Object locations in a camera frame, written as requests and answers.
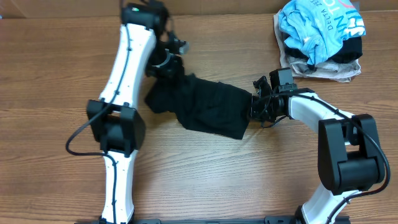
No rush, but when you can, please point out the cardboard back wall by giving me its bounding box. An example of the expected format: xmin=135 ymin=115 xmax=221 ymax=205
xmin=0 ymin=0 xmax=398 ymax=19

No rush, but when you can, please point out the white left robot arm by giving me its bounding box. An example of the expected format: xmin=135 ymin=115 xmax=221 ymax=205
xmin=86 ymin=1 xmax=189 ymax=223

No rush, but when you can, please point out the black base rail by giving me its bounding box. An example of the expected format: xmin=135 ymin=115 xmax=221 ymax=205
xmin=127 ymin=216 xmax=302 ymax=224

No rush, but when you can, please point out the black t-shirt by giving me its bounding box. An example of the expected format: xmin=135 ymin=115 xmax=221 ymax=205
xmin=145 ymin=74 xmax=252 ymax=140

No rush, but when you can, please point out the black folded garment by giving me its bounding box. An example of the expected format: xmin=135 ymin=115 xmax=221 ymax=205
xmin=282 ymin=32 xmax=363 ymax=66

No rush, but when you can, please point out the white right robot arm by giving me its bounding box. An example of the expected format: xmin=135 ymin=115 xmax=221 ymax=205
xmin=251 ymin=89 xmax=391 ymax=224

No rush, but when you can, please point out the beige folded garment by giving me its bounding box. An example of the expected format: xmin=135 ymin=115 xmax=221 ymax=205
xmin=273 ymin=11 xmax=361 ymax=83

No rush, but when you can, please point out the light blue printed t-shirt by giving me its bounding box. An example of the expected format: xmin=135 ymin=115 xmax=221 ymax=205
xmin=278 ymin=0 xmax=366 ymax=65

